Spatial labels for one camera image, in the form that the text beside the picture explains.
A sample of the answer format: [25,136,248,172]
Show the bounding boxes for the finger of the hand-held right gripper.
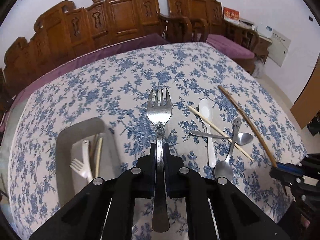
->
[269,169,304,183]
[276,155,320,173]

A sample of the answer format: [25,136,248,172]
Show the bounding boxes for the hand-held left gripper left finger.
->
[29,142,157,240]

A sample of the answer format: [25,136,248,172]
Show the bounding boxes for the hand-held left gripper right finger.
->
[162,142,292,240]

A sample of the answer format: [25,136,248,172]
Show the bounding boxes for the metal fork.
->
[146,88,173,232]

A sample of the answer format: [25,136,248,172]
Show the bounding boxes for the plain metal spoon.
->
[190,131,254,146]

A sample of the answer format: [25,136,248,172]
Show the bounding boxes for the metal spoon with smiley handle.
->
[214,117,242,180]

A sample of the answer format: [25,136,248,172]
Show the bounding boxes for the brown wooden chopstick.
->
[217,85,277,167]

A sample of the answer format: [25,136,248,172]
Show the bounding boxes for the chopsticks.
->
[91,134,99,178]

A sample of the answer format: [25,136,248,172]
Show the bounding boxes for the white plastic spoon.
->
[82,140,93,180]
[199,99,217,168]

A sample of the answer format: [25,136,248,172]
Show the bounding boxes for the white plastic fork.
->
[70,159,93,183]

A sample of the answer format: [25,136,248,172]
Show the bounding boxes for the metal tray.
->
[55,117,120,205]

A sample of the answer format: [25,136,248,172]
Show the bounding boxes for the brown wooden door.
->
[290,57,320,130]

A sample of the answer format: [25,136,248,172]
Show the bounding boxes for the blue floral tablecloth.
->
[7,42,308,240]

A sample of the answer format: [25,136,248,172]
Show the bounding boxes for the clear plastic bag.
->
[252,56,265,77]

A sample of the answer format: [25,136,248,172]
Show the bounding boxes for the wooden side table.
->
[225,21,272,64]

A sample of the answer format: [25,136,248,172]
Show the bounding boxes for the purple armchair cushion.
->
[205,34,255,60]

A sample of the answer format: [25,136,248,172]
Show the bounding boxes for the white device box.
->
[257,22,274,39]

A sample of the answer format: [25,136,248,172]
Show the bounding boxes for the grey and white box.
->
[239,19,257,30]

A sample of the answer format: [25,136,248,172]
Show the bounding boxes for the carved wooden sofa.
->
[0,0,193,98]

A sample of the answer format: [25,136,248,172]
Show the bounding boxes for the carved wooden armchair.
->
[166,0,265,74]

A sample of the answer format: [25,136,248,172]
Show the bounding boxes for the white wall cabinet panel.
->
[267,30,292,67]

